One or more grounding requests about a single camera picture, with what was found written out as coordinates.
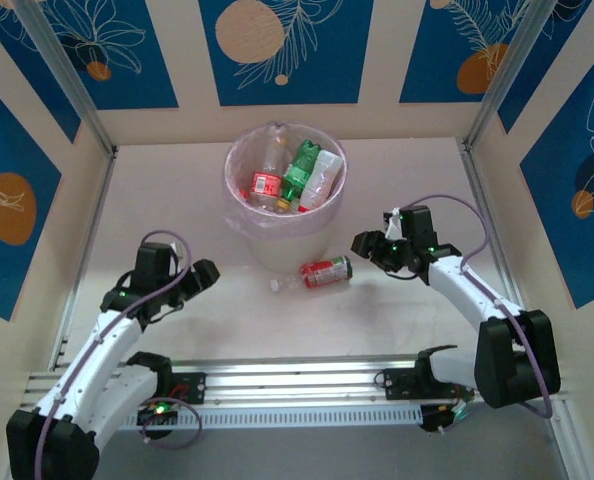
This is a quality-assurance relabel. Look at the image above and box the right controller board green light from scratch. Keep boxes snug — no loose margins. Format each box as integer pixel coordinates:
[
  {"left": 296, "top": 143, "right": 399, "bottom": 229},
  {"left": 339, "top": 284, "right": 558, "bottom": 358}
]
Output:
[{"left": 419, "top": 404, "right": 471, "bottom": 434}]

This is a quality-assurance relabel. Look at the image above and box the white slotted cable duct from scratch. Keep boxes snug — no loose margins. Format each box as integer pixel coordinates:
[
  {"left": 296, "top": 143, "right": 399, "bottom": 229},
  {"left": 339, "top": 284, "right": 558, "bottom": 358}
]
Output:
[{"left": 40, "top": 404, "right": 424, "bottom": 432}]

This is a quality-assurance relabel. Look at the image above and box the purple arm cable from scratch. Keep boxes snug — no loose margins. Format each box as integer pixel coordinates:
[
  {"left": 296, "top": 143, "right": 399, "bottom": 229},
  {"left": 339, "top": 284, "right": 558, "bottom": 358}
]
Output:
[
  {"left": 32, "top": 229, "right": 203, "bottom": 480},
  {"left": 399, "top": 193, "right": 554, "bottom": 420}
]

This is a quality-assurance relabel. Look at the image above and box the green bottle with yellow cap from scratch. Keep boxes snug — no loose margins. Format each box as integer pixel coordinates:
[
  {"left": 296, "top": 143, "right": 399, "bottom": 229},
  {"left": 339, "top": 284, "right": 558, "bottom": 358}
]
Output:
[{"left": 276, "top": 139, "right": 323, "bottom": 210}]

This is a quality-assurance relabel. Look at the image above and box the aluminium table side rail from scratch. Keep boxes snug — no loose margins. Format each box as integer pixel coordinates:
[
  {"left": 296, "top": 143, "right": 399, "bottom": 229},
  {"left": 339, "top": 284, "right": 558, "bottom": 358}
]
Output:
[
  {"left": 49, "top": 149, "right": 121, "bottom": 371},
  {"left": 459, "top": 139, "right": 531, "bottom": 314}
]

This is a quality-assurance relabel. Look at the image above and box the controller board green light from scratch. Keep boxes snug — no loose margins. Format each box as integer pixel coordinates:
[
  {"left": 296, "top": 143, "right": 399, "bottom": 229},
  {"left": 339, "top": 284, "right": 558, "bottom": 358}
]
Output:
[
  {"left": 419, "top": 404, "right": 471, "bottom": 434},
  {"left": 136, "top": 403, "right": 179, "bottom": 427}
]

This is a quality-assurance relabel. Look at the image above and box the white round waste bin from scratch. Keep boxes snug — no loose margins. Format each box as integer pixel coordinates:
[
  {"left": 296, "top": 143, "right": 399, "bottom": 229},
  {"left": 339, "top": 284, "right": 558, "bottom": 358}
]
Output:
[{"left": 222, "top": 122, "right": 348, "bottom": 274}]

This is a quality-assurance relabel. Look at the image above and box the aluminium frame post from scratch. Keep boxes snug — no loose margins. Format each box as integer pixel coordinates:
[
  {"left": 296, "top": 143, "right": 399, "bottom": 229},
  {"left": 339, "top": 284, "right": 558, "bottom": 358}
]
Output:
[
  {"left": 460, "top": 0, "right": 563, "bottom": 151},
  {"left": 12, "top": 0, "right": 119, "bottom": 159}
]

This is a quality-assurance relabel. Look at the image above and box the clear bottle with white label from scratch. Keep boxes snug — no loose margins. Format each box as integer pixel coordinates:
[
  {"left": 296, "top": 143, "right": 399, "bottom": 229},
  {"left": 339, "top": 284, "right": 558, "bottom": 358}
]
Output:
[{"left": 298, "top": 148, "right": 346, "bottom": 214}]

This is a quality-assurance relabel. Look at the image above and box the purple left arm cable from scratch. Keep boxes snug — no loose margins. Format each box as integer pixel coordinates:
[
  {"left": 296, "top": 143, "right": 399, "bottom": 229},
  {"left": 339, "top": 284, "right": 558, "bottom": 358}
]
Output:
[{"left": 32, "top": 229, "right": 203, "bottom": 480}]

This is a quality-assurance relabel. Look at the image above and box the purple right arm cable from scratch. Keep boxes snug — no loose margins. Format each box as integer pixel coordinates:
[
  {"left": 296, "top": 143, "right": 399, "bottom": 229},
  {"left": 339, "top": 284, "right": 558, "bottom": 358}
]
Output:
[{"left": 399, "top": 193, "right": 554, "bottom": 420}]

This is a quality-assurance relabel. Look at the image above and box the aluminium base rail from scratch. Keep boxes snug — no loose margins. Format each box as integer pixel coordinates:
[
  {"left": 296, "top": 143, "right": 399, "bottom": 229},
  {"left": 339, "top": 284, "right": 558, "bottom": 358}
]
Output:
[{"left": 20, "top": 355, "right": 576, "bottom": 410}]

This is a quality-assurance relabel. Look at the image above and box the clear red-label red-cap bottle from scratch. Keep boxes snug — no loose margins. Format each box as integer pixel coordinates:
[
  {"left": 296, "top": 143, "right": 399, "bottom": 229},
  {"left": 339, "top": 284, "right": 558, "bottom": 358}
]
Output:
[{"left": 249, "top": 123, "right": 291, "bottom": 209}]

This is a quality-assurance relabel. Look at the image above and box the left controller board green light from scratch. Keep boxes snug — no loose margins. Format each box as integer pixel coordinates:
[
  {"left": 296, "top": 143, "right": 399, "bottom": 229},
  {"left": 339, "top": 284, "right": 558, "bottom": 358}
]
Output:
[{"left": 136, "top": 403, "right": 179, "bottom": 427}]

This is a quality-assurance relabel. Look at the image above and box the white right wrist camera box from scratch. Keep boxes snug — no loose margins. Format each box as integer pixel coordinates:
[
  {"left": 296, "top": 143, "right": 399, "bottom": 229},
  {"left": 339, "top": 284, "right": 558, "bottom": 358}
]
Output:
[{"left": 382, "top": 207, "right": 404, "bottom": 242}]

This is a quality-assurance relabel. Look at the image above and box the red-green label white-cap bottle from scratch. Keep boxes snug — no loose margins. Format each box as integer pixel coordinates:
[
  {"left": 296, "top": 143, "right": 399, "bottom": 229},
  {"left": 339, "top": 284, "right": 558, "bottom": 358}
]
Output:
[{"left": 269, "top": 254, "right": 354, "bottom": 292}]

